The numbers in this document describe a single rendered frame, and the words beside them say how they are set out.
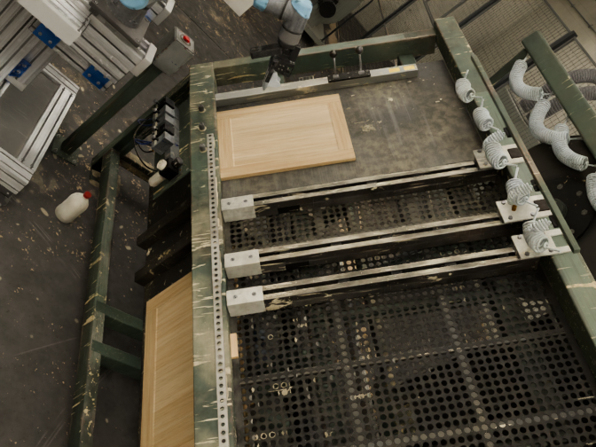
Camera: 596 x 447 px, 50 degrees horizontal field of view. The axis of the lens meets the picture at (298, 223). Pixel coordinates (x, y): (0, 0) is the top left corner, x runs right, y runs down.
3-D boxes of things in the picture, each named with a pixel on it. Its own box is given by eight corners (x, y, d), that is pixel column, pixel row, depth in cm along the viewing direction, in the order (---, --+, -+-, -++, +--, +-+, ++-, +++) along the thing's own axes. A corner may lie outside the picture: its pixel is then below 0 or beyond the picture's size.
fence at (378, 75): (216, 100, 303) (215, 93, 300) (414, 70, 304) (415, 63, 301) (216, 106, 299) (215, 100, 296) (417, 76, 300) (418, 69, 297)
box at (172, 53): (150, 49, 306) (176, 25, 299) (169, 64, 314) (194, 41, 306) (149, 63, 298) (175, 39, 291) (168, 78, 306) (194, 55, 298)
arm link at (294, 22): (294, -10, 219) (316, 2, 219) (282, 19, 225) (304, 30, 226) (289, -3, 212) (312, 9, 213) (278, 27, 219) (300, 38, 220)
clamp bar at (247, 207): (223, 207, 256) (212, 164, 238) (515, 162, 257) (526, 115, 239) (224, 226, 249) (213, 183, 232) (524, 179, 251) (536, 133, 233)
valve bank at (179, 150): (132, 109, 301) (167, 79, 291) (156, 126, 310) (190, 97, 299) (127, 184, 268) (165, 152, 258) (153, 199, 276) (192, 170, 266)
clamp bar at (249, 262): (227, 262, 238) (215, 219, 220) (542, 213, 239) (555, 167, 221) (228, 283, 231) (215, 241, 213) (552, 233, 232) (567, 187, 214)
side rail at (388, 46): (216, 80, 324) (212, 61, 315) (431, 47, 325) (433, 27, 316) (217, 87, 320) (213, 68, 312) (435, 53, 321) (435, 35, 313)
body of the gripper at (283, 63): (288, 79, 231) (301, 50, 223) (266, 71, 229) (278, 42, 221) (288, 69, 237) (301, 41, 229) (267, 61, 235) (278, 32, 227)
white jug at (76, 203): (55, 203, 312) (80, 181, 303) (73, 212, 318) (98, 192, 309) (52, 217, 305) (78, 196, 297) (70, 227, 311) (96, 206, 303)
